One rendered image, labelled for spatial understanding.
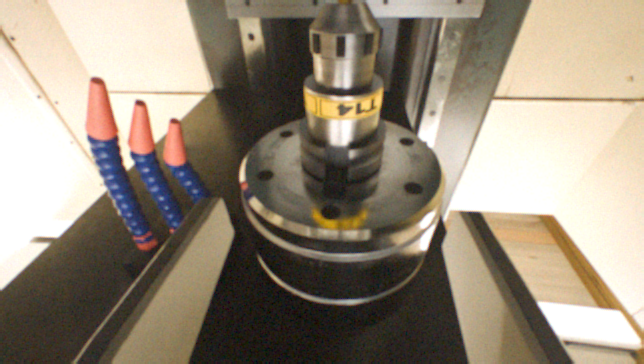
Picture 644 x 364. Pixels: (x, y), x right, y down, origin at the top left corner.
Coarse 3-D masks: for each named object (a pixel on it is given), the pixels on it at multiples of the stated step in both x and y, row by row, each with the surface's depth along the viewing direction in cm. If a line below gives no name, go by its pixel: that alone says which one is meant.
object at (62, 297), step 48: (240, 96) 61; (288, 96) 61; (384, 96) 60; (192, 144) 46; (240, 144) 46; (144, 192) 37; (240, 192) 36; (96, 240) 31; (240, 240) 30; (432, 240) 30; (48, 288) 26; (96, 288) 26; (240, 288) 26; (432, 288) 26; (0, 336) 23; (48, 336) 23; (240, 336) 23; (288, 336) 23; (336, 336) 22; (384, 336) 22; (432, 336) 22
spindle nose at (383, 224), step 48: (288, 144) 23; (384, 144) 23; (288, 192) 18; (336, 192) 18; (384, 192) 18; (432, 192) 18; (288, 240) 17; (336, 240) 16; (384, 240) 16; (288, 288) 21; (336, 288) 19; (384, 288) 19
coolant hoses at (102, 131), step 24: (96, 96) 15; (96, 120) 16; (144, 120) 18; (96, 144) 18; (144, 144) 19; (168, 144) 20; (120, 168) 20; (144, 168) 21; (192, 168) 23; (120, 192) 22; (168, 192) 23; (192, 192) 24; (144, 216) 24; (168, 216) 24; (144, 240) 25; (144, 264) 25
